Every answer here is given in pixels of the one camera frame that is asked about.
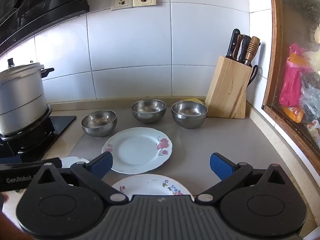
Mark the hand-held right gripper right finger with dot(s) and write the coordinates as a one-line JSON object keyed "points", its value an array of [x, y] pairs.
{"points": [[221, 166]]}

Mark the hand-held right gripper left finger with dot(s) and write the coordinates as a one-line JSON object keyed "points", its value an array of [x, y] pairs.
{"points": [[102, 165]]}

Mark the small plain white plate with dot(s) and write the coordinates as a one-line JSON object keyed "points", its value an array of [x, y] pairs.
{"points": [[75, 161]]}

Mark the large red-flower white plate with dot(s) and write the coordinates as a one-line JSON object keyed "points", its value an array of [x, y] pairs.
{"points": [[135, 150]]}

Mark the stainless steel bowl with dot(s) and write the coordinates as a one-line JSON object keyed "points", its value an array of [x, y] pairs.
{"points": [[189, 116], [98, 125], [148, 111]]}

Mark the small-flower white plate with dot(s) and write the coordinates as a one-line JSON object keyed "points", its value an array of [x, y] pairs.
{"points": [[150, 185]]}

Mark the person's left forearm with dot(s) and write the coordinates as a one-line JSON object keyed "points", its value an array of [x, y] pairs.
{"points": [[7, 227]]}

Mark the person's left hand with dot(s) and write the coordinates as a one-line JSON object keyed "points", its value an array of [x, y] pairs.
{"points": [[3, 197]]}

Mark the grey counter mat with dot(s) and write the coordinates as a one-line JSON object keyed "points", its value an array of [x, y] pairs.
{"points": [[200, 142]]}

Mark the black gas stove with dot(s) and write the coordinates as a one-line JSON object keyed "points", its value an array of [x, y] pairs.
{"points": [[53, 130]]}

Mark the yellow sponge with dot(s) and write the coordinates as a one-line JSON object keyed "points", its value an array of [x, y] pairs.
{"points": [[192, 100]]}

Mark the wooden knife block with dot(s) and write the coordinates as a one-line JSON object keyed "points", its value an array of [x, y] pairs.
{"points": [[225, 90]]}

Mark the aluminium pressure cooker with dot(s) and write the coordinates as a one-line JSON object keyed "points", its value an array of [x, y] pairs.
{"points": [[20, 100]]}

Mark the orange snack packet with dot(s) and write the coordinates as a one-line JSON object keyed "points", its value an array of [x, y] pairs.
{"points": [[293, 113]]}

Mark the pink plastic bag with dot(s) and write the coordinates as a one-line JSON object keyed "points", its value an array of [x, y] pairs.
{"points": [[291, 85]]}

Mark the clear plastic bag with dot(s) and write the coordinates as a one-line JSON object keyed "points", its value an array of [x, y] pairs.
{"points": [[311, 100]]}

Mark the black range hood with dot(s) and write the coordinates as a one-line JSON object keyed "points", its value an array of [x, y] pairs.
{"points": [[37, 0]]}

